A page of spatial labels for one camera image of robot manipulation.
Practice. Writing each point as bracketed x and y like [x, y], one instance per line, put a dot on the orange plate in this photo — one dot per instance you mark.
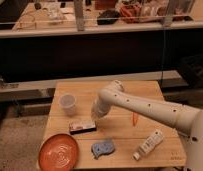
[58, 153]

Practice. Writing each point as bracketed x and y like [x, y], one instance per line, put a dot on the metal shelf post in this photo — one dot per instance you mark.
[79, 15]

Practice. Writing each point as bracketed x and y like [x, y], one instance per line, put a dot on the orange item on shelf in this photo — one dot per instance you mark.
[130, 13]

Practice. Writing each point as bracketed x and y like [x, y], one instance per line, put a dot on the white plastic bottle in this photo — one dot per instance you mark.
[149, 144]

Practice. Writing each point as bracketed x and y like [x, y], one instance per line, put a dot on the black crate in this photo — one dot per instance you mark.
[191, 70]

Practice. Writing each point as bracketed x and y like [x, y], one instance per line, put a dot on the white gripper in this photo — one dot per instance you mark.
[99, 109]

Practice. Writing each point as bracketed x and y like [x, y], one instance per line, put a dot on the wooden table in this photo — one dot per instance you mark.
[117, 126]

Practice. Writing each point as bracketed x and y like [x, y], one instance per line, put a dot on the black whiteboard eraser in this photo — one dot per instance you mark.
[82, 127]

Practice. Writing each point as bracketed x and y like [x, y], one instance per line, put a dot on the clear plastic cup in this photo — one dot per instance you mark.
[67, 104]

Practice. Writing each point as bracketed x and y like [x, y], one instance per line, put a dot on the blue sponge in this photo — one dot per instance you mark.
[104, 147]

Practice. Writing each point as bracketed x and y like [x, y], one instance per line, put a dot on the black bag on shelf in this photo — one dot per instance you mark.
[108, 17]

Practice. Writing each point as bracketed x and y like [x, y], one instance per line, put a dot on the orange carrot piece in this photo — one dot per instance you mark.
[135, 118]

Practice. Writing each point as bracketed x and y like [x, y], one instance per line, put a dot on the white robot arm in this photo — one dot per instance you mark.
[185, 119]

